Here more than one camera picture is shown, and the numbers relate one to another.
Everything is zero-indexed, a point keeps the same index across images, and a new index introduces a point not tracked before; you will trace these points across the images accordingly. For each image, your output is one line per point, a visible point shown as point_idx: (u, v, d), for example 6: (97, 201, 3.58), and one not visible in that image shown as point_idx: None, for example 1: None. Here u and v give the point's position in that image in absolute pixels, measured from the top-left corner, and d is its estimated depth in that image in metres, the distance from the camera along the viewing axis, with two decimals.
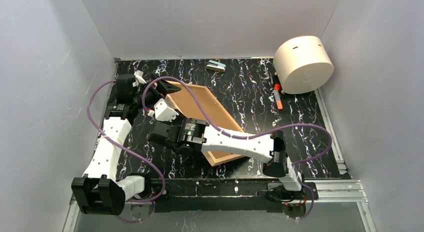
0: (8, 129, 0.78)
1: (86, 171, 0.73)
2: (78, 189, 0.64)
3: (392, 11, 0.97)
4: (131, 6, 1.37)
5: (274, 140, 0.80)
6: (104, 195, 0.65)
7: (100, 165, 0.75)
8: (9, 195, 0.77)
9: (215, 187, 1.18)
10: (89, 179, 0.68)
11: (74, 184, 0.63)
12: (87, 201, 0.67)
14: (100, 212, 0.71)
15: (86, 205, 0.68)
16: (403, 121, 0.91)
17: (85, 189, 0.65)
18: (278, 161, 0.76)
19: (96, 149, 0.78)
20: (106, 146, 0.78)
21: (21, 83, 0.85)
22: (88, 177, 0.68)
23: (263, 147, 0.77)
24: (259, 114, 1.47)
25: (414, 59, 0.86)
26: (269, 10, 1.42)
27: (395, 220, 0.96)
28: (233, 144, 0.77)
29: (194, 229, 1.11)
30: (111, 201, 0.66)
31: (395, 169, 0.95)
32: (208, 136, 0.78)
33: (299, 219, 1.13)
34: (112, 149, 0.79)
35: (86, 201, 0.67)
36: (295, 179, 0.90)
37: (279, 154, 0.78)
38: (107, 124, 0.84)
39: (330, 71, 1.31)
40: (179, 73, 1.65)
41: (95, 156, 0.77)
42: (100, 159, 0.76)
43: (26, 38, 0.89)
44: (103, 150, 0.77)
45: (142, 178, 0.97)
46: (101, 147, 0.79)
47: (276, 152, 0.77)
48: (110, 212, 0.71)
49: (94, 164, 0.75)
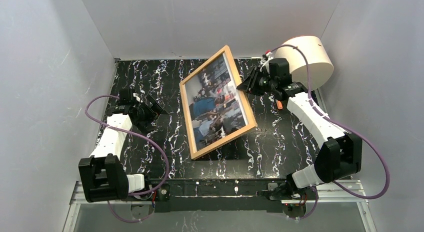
0: (8, 129, 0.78)
1: (92, 152, 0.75)
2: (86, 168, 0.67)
3: (391, 11, 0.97)
4: (131, 6, 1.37)
5: (344, 137, 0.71)
6: (110, 172, 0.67)
7: (106, 147, 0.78)
8: (10, 194, 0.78)
9: (215, 187, 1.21)
10: (96, 160, 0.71)
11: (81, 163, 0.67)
12: (93, 182, 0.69)
14: (106, 197, 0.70)
15: (92, 188, 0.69)
16: (403, 120, 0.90)
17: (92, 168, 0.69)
18: (329, 146, 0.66)
19: (101, 137, 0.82)
20: (111, 133, 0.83)
21: (21, 83, 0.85)
22: (94, 159, 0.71)
23: (330, 131, 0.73)
24: (259, 114, 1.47)
25: (414, 59, 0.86)
26: (269, 10, 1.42)
27: (396, 220, 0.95)
28: (308, 112, 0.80)
29: (194, 229, 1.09)
30: (117, 179, 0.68)
31: (395, 169, 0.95)
32: (298, 97, 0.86)
33: (299, 219, 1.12)
34: (116, 135, 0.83)
35: (92, 181, 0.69)
36: (311, 182, 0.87)
37: (335, 144, 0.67)
38: (110, 119, 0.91)
39: (331, 70, 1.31)
40: (179, 73, 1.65)
41: (101, 141, 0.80)
42: (106, 143, 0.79)
43: (26, 38, 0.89)
44: (108, 136, 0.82)
45: (141, 175, 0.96)
46: (106, 135, 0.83)
47: (334, 140, 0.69)
48: (116, 196, 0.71)
49: (99, 147, 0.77)
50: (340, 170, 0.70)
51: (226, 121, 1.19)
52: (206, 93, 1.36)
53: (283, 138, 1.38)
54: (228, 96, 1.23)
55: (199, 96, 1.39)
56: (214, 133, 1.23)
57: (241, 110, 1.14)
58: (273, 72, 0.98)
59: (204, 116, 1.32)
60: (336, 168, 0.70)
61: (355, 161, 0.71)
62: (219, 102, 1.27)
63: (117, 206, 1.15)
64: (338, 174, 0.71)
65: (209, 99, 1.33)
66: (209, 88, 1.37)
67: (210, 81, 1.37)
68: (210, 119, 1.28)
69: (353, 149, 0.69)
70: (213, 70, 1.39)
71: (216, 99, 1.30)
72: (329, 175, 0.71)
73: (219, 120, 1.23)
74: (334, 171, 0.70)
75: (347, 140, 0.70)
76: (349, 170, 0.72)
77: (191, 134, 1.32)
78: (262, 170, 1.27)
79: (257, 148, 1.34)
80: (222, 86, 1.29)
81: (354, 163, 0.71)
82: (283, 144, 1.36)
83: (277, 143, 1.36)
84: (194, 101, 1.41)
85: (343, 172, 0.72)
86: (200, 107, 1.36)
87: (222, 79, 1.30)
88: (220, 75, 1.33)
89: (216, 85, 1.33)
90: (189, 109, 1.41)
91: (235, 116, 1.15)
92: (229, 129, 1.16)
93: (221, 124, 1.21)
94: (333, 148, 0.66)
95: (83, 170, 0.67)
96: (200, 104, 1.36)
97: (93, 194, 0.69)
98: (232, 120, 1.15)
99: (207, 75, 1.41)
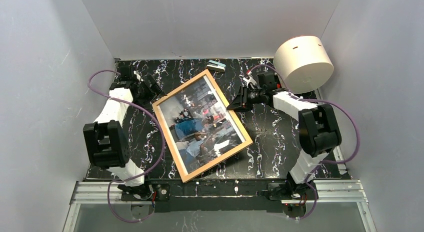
0: (8, 129, 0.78)
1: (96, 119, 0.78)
2: (90, 132, 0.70)
3: (391, 11, 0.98)
4: (131, 6, 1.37)
5: (318, 108, 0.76)
6: (113, 135, 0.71)
7: (108, 115, 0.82)
8: (9, 194, 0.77)
9: (215, 187, 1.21)
10: (99, 125, 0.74)
11: (86, 127, 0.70)
12: (96, 146, 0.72)
14: (109, 162, 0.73)
15: (95, 153, 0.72)
16: (403, 121, 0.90)
17: (95, 133, 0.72)
18: (303, 114, 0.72)
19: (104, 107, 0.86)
20: (113, 105, 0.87)
21: (21, 83, 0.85)
22: (97, 124, 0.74)
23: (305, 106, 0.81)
24: (259, 114, 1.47)
25: (414, 59, 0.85)
26: (269, 10, 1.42)
27: (396, 220, 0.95)
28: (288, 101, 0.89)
29: (194, 229, 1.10)
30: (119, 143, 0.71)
31: (395, 168, 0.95)
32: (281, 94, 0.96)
33: (299, 219, 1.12)
34: (119, 106, 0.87)
35: (96, 145, 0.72)
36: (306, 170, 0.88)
37: (308, 114, 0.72)
38: (112, 93, 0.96)
39: (331, 70, 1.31)
40: (179, 73, 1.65)
41: (103, 110, 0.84)
42: (108, 112, 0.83)
43: (26, 38, 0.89)
44: (110, 107, 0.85)
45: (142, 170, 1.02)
46: (108, 105, 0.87)
47: (308, 110, 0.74)
48: (118, 162, 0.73)
49: (102, 115, 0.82)
50: (321, 136, 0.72)
51: (219, 139, 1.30)
52: (190, 114, 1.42)
53: (283, 138, 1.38)
54: (217, 116, 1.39)
55: (181, 117, 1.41)
56: (207, 152, 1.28)
57: (234, 128, 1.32)
58: (261, 82, 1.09)
59: (191, 137, 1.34)
60: (319, 136, 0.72)
61: (332, 128, 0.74)
62: (207, 121, 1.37)
63: (117, 206, 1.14)
64: (322, 143, 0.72)
65: (194, 120, 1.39)
66: (192, 109, 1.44)
67: (193, 103, 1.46)
68: (199, 139, 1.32)
69: (327, 116, 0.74)
70: (194, 92, 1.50)
71: (203, 119, 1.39)
72: (315, 145, 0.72)
73: (210, 139, 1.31)
74: (319, 140, 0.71)
75: (321, 110, 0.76)
76: (332, 139, 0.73)
77: (178, 156, 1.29)
78: (262, 170, 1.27)
79: (258, 148, 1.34)
80: (207, 107, 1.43)
81: (333, 132, 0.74)
82: (283, 144, 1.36)
83: (277, 143, 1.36)
84: (176, 121, 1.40)
85: (327, 142, 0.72)
86: (185, 128, 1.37)
87: (207, 101, 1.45)
88: (204, 96, 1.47)
89: (201, 106, 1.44)
90: (170, 130, 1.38)
91: (229, 133, 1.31)
92: (223, 148, 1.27)
93: (214, 143, 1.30)
94: (306, 115, 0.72)
95: (87, 134, 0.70)
96: (184, 124, 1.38)
97: (97, 158, 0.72)
98: (227, 138, 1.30)
99: (188, 97, 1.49)
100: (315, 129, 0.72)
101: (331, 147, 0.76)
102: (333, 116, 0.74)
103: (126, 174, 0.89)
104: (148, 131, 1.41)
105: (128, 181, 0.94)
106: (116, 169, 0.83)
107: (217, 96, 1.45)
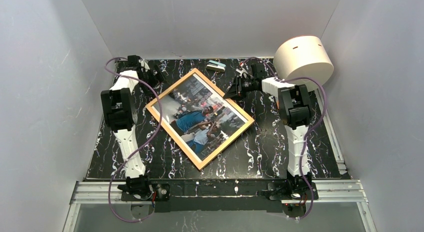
0: (8, 129, 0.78)
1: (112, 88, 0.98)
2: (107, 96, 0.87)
3: (391, 11, 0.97)
4: (131, 6, 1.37)
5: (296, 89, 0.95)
6: (125, 98, 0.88)
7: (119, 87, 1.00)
8: (10, 194, 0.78)
9: (215, 187, 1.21)
10: (112, 93, 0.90)
11: (103, 93, 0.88)
12: (110, 108, 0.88)
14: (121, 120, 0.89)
15: (109, 114, 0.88)
16: (403, 121, 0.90)
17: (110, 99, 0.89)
18: (281, 91, 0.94)
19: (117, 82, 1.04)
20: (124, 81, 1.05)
21: (21, 83, 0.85)
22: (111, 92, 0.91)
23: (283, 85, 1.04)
24: (259, 114, 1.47)
25: (414, 59, 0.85)
26: (269, 10, 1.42)
27: (396, 220, 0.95)
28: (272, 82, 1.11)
29: (194, 229, 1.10)
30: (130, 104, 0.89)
31: (395, 169, 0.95)
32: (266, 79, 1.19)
33: (299, 219, 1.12)
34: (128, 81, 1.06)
35: (111, 108, 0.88)
36: (296, 152, 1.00)
37: (285, 91, 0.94)
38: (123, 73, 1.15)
39: (331, 70, 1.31)
40: (179, 73, 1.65)
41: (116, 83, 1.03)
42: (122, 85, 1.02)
43: (26, 38, 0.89)
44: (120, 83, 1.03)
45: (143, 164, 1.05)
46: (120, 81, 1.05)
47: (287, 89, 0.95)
48: (128, 120, 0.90)
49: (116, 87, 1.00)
50: (295, 109, 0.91)
51: (223, 125, 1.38)
52: (188, 108, 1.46)
53: (283, 138, 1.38)
54: (216, 105, 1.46)
55: (180, 113, 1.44)
56: (216, 138, 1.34)
57: (234, 113, 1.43)
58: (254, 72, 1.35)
59: (196, 127, 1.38)
60: (294, 109, 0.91)
61: (305, 104, 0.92)
62: (208, 112, 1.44)
63: (117, 206, 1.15)
64: (296, 114, 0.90)
65: (195, 113, 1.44)
66: (189, 103, 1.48)
67: (189, 98, 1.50)
68: (205, 128, 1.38)
69: (301, 94, 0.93)
70: (188, 89, 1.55)
71: (203, 111, 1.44)
72: (291, 115, 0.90)
73: (215, 126, 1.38)
74: (294, 112, 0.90)
75: (298, 90, 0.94)
76: (305, 112, 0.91)
77: (187, 147, 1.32)
78: (262, 170, 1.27)
79: (258, 148, 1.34)
80: (204, 99, 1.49)
81: (306, 106, 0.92)
82: (283, 144, 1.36)
83: (277, 143, 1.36)
84: (176, 118, 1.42)
85: (300, 114, 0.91)
86: (187, 121, 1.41)
87: (203, 94, 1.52)
88: (198, 92, 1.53)
89: (198, 100, 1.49)
90: (171, 126, 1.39)
91: (231, 117, 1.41)
92: (230, 131, 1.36)
93: (220, 129, 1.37)
94: (284, 92, 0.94)
95: (104, 98, 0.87)
96: (185, 118, 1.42)
97: (112, 119, 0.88)
98: (230, 122, 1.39)
99: (183, 94, 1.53)
100: (291, 104, 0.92)
101: (307, 119, 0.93)
102: (306, 93, 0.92)
103: (131, 146, 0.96)
104: (148, 131, 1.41)
105: (130, 161, 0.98)
106: (122, 136, 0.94)
107: (211, 89, 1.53)
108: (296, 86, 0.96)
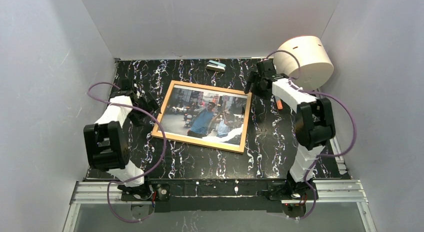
0: (9, 128, 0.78)
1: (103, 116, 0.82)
2: (90, 132, 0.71)
3: (391, 11, 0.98)
4: (131, 7, 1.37)
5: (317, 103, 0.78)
6: (113, 134, 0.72)
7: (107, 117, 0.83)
8: (10, 192, 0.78)
9: (215, 187, 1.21)
10: (98, 127, 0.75)
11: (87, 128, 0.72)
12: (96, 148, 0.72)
14: (109, 162, 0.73)
15: (94, 155, 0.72)
16: (403, 121, 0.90)
17: (95, 134, 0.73)
18: (302, 107, 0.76)
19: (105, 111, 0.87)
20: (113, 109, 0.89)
21: (21, 83, 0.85)
22: (98, 125, 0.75)
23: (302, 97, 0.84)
24: (259, 114, 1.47)
25: (414, 59, 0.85)
26: (269, 10, 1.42)
27: (396, 221, 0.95)
28: (288, 91, 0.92)
29: (194, 229, 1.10)
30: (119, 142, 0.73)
31: (395, 168, 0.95)
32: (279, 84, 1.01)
33: (299, 219, 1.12)
34: (118, 110, 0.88)
35: (96, 146, 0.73)
36: (303, 166, 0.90)
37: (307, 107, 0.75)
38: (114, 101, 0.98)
39: (331, 71, 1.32)
40: (179, 73, 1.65)
41: (104, 113, 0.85)
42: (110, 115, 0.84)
43: (26, 38, 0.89)
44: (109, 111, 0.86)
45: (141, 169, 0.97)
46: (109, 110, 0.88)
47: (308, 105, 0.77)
48: (118, 162, 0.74)
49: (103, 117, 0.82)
50: (316, 130, 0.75)
51: (232, 110, 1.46)
52: (193, 114, 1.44)
53: (283, 138, 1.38)
54: (214, 99, 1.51)
55: (188, 121, 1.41)
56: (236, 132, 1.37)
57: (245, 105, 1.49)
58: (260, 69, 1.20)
59: (212, 123, 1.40)
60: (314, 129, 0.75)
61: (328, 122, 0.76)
62: (212, 107, 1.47)
63: (118, 206, 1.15)
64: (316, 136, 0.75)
65: (202, 114, 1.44)
66: (190, 110, 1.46)
67: (186, 106, 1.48)
68: (220, 120, 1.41)
69: (324, 110, 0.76)
70: (179, 100, 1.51)
71: (207, 109, 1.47)
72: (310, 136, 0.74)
73: (227, 115, 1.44)
74: (314, 133, 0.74)
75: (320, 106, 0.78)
76: (326, 134, 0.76)
77: (216, 142, 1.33)
78: (262, 170, 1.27)
79: (258, 148, 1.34)
80: (200, 100, 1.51)
81: (328, 126, 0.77)
82: (283, 144, 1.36)
83: (277, 143, 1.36)
84: (189, 127, 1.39)
85: (321, 135, 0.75)
86: (201, 123, 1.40)
87: (196, 97, 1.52)
88: (190, 96, 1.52)
89: (194, 103, 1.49)
90: (191, 136, 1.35)
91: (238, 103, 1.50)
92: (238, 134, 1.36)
93: (226, 130, 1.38)
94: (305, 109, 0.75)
95: (88, 136, 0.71)
96: (197, 123, 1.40)
97: (97, 161, 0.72)
98: (236, 105, 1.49)
99: (177, 106, 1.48)
100: (311, 123, 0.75)
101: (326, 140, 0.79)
102: (330, 111, 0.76)
103: (126, 176, 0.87)
104: (148, 132, 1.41)
105: (127, 182, 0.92)
106: (115, 171, 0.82)
107: (198, 88, 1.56)
108: (317, 99, 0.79)
